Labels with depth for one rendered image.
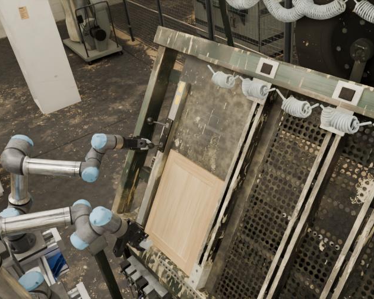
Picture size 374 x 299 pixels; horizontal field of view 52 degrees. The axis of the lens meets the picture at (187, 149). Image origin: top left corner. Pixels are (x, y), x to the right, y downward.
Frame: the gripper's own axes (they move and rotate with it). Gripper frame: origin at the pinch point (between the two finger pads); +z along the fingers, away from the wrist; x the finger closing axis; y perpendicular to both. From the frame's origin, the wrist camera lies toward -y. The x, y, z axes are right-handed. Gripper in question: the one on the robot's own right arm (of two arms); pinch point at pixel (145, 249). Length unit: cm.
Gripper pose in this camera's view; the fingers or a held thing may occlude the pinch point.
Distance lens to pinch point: 177.3
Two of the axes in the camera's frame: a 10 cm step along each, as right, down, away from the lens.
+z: 5.0, 5.2, 6.9
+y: 6.9, -7.3, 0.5
